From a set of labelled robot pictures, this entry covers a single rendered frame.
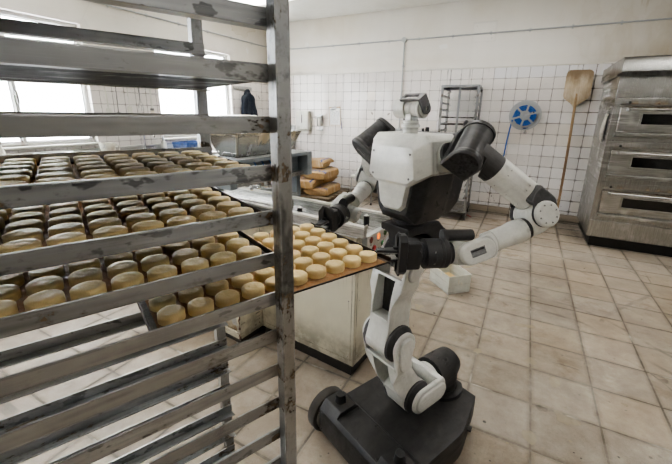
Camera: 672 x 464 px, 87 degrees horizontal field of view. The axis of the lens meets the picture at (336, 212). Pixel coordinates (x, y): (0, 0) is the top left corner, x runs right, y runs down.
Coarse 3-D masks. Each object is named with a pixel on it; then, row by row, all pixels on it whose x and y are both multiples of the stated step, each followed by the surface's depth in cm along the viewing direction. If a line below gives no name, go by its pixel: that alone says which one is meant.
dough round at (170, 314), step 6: (168, 306) 70; (174, 306) 70; (180, 306) 70; (162, 312) 68; (168, 312) 68; (174, 312) 68; (180, 312) 68; (162, 318) 66; (168, 318) 66; (174, 318) 66; (180, 318) 67; (162, 324) 66; (168, 324) 66
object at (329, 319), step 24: (360, 240) 179; (312, 288) 200; (336, 288) 190; (360, 288) 187; (264, 312) 228; (312, 312) 204; (336, 312) 193; (360, 312) 192; (312, 336) 208; (336, 336) 197; (360, 336) 197; (336, 360) 205; (360, 360) 210
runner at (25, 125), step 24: (0, 120) 44; (24, 120) 45; (48, 120) 47; (72, 120) 48; (96, 120) 50; (120, 120) 52; (144, 120) 54; (168, 120) 56; (192, 120) 58; (216, 120) 60; (240, 120) 62; (264, 120) 65
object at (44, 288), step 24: (192, 240) 81; (216, 240) 86; (240, 240) 81; (72, 264) 67; (96, 264) 68; (120, 264) 67; (144, 264) 68; (168, 264) 67; (192, 264) 68; (216, 264) 70; (0, 288) 57; (24, 288) 62; (48, 288) 59; (72, 288) 58; (96, 288) 58; (120, 288) 60; (0, 312) 51
